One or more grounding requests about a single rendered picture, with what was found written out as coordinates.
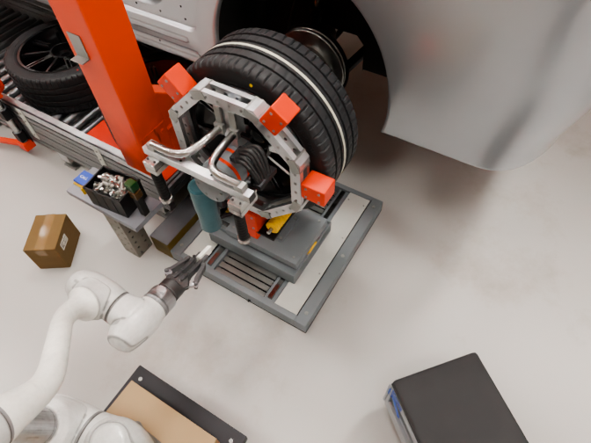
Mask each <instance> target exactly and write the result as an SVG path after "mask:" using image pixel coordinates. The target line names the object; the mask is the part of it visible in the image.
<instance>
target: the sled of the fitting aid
mask: <svg viewBox="0 0 591 443"><path fill-rule="evenodd" d="M233 220H234V217H233V215H232V216H228V217H225V218H223V219H222V222H223V225H222V226H221V228H220V229H219V230H217V231H216V232H213V233H209V236H210V239H211V241H213V242H215V243H218V244H220V245H221V246H223V247H224V248H226V249H228V250H230V251H233V252H235V253H236V254H238V255H239V256H241V257H243V258H246V259H248V260H250V261H252V262H253V263H254V264H256V265H259V266H261V267H263V268H265V269H267V270H268V271H269V272H272V273H274V274H276V275H278V276H280V277H282V278H283V279H285V280H287V281H289V282H291V283H293V284H295V283H296V282H297V280H298V279H299V277H300V276H301V274H302V273H303V271H304V269H305V268H306V266H307V265H308V263H309V262H310V261H311V259H312V258H313V256H314V255H315V253H316V252H317V250H318V249H319V247H320V246H321V244H322V243H323V241H324V240H325V239H326V237H327V236H328V234H329V233H330V231H331V224H332V223H331V222H330V221H327V225H326V227H325V228H324V230H323V231H322V233H321V234H320V236H319V237H318V239H317V241H316V242H315V243H314V244H313V245H312V247H311V248H310V250H309V252H308V253H307V255H306V256H305V258H304V259H303V261H302V262H301V264H300V265H299V266H298V267H297V269H294V268H292V267H290V266H288V265H286V264H284V263H282V262H281V261H279V260H277V259H275V258H272V257H270V256H268V255H267V254H265V253H263V252H261V251H259V250H257V249H255V248H253V247H251V246H250V245H248V244H245V245H242V244H240V243H239V242H238V240H237V239H236V238H234V237H233V236H230V235H228V234H227V232H226V228H227V227H228V226H229V225H230V223H231V222H232V221H233Z"/></svg>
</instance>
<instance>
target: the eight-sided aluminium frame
mask: <svg viewBox="0 0 591 443"><path fill-rule="evenodd" d="M200 100H202V101H205V102H207V103H210V104H211V105H217V106H220V108H222V109H224V110H227V111H231V112H234V113H235V114H237V115H239V116H242V117H244V118H247V119H248V120H250V121H251V122H252V123H253V125H254V126H255V127H256V128H257V129H258V130H259V131H260V132H261V133H262V134H263V135H264V137H265V138H266V139H267V140H268V142H269V143H270V144H271V145H272V146H273V147H274V149H275V150H276V151H277V152H278V154H279V155H280V156H281V157H282V158H283V160H284V161H285V162H286V163H287V164H288V166H289V172H290V187H291V195H289V196H287V197H283V198H280V199H277V200H268V199H266V198H264V197H262V196H260V195H258V199H257V201H256V202H255V203H254V204H253V205H252V207H251V208H250V209H249V210H250V211H252V212H253V213H255V214H259V215H260V216H261V217H265V218H267V219H272V218H274V217H277V216H281V215H285V214H291V213H294V212H296V213H297V212H298V211H302V209H303V208H304V206H305V205H306V204H307V202H308V200H307V199H305V198H303V197H302V192H301V183H302V182H303V181H304V180H305V178H306V177H307V176H308V174H309V173H310V156H309V154H308V153H307V152H306V150H305V148H303V147H302V146H301V144H300V143H299V142H298V141H297V139H296V138H295V137H294V136H293V135H292V134H291V133H290V132H289V130H288V129H287V128H286V127H284V128H283V129H282V130H281V131H280V132H279V133H278V134H277V135H276V136H274V135H273V134H272V133H271V132H270V131H269V130H268V129H267V128H266V127H265V126H264V125H263V124H262V123H261V122H260V121H259V119H260V117H261V116H262V115H263V114H264V113H265V112H266V111H267V109H268V108H269V107H270V105H268V104H267V103H266V101H265V100H264V99H261V98H259V97H257V96H256V97H254V96H253V95H250V94H247V93H245V92H242V91H239V90H236V89H234V88H231V87H229V86H227V85H224V84H220V83H218V82H216V81H214V80H213V79H208V78H206V77H205V78H204V79H203V80H200V81H199V82H198V83H197V84H196V85H195V86H194V87H193V88H192V89H191V90H190V91H189V92H188V93H187V94H186V95H185V96H184V97H183V98H182V99H181V100H180V101H179V102H178V103H176V104H175V105H173V106H172V107H171V108H170V110H169V111H168V113H169V118H170V119H171V123H172V125H173V128H174V131H175V134H176V136H177V139H178V142H179V146H180V149H186V148H188V147H190V146H192V145H193V144H195V143H196V142H197V137H196V134H195V131H194V128H193V122H192V119H191V115H190V112H189V109H190V108H191V107H192V106H193V105H195V104H196V103H197V102H198V101H200ZM197 157H198V158H199V159H200V161H201V162H200V161H199V160H198V159H197ZM185 159H186V160H188V161H191V162H193V163H196V164H198V165H199V166H201V167H202V165H203V164H202V163H205V162H206V161H207V160H208V159H209V157H208V156H207V155H206V154H205V153H204V151H203V150H202V149H201V150H199V151H198V152H196V153H195V154H193V155H191V156H188V157H185Z"/></svg>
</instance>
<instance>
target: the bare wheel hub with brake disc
mask: <svg viewBox="0 0 591 443"><path fill-rule="evenodd" d="M285 35H287V37H290V38H292V39H294V40H295V41H298V42H300V43H301V44H302V45H304V46H306V47H307V48H308V49H309V50H310V51H312V52H313V53H314V54H316V55H317V57H319V58H320V59H321V60H322V61H323V62H324V64H326V65H327V66H328V67H329V68H330V69H331V71H332V72H333V73H334V74H335V76H336V77H337V79H338V80H340V82H341V85H343V84H344V82H345V80H346V65H345V63H344V59H343V57H342V55H341V53H340V51H339V50H338V48H337V47H336V45H335V44H334V43H333V42H332V41H331V40H330V39H329V38H328V37H327V36H326V35H324V34H323V33H321V32H320V31H318V30H315V29H313V28H309V27H297V28H294V29H291V30H290V31H288V32H287V33H286V34H285Z"/></svg>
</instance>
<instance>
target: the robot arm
mask: <svg viewBox="0 0 591 443"><path fill-rule="evenodd" d="M211 252H212V246H211V245H208V246H207V247H206V248H205V249H204V250H203V251H202V252H200V251H199V252H198V253H197V254H196V255H193V256H192V257H190V256H186V257H185V258H183V259H181V260H180V261H179V262H178V263H176V264H174V265H172V266H170V267H167V268H165V269H164V273H165V276H166V278H165V279H163V280H162V281H161V282H160V283H159V284H158V285H155V286H154V287H153V288H151V289H150V291H149V292H148V293H147V294H145V295H144V296H143V297H142V298H141V297H138V296H135V295H132V294H130V293H129V292H128V291H126V290H125V289H124V288H123V287H122V286H120V285H119V284H118V283H116V282H115V281H113V280H111V279H109V278H107V277H106V276H105V275H103V274H101V273H99V272H94V271H91V270H81V271H78V272H74V273H73V274H72V275H71V276H70V277H69V278H68V280H67V283H66V285H65V289H66V293H67V296H68V300H67V301H66V302H64V303H63V305H61V307H60V308H59V309H57V310H56V311H55V313H54V315H53V317H52V319H51V322H50V325H49V327H48V331H47V336H46V340H45V344H44V346H43V350H42V354H41V357H40V363H39V365H38V368H37V370H36V372H35V374H34V375H33V377H32V378H31V379H30V380H28V381H27V382H25V383H23V384H21V385H19V386H17V387H16V388H14V389H11V390H8V391H6V392H4V393H2V394H0V443H161V442H160V441H159V440H158V439H156V438H155V437H154V436H153V435H152V434H150V433H149V432H148V431H147V430H145V429H144V428H143V426H142V423H141V422H139V421H134V420H132V419H130V418H125V417H121V416H116V415H114V414H110V413H107V412H105V411H102V410H101V409H99V408H97V407H95V406H93V405H91V404H89V403H86V402H84V401H82V400H79V399H76V398H75V397H72V396H66V395H63V394H56V393H57V392H58V390H59V389H60V387H61V385H62V383H63V380H64V378H65V374H66V371H67V367H68V361H69V349H70V341H71V334H72V328H73V324H74V322H75V321H76V320H78V319H79V320H81V321H85V322H88V321H91V320H100V319H102V320H104V321H105V322H107V323H109V324H110V325H111V326H110V328H109V330H108V333H107V340H108V342H109V344H110V345H111V346H112V347H114V348H115V349H117V350H118V351H121V352H132V351H133V350H135V349H136V348H137V347H139V346H140V345H142V344H143V343H144V342H145V341H146V340H147V339H148V338H149V337H150V336H151V335H152V334H153V333H154V332H155V331H156V330H157V328H158V327H159V326H160V324H161V322H162V321H163V319H164V318H165V317H166V316H167V315H168V313H169V312H170V311H171V310H172V309H173V308H174V307H175V305H176V302H177V299H178V298H179V297H180V296H181V295H182V294H183V293H184V292H185V291H186V290H187V289H189V287H194V289H198V284H199V282H200V280H201V277H202V275H203V273H204V272H205V271H206V263H205V262H206V261H207V260H208V256H209V255H210V254H211ZM196 262H197V263H196ZM195 274H196V275H195ZM194 275H195V277H194V280H193V281H192V282H191V283H190V280H191V278H192V277H193V276H194Z"/></svg>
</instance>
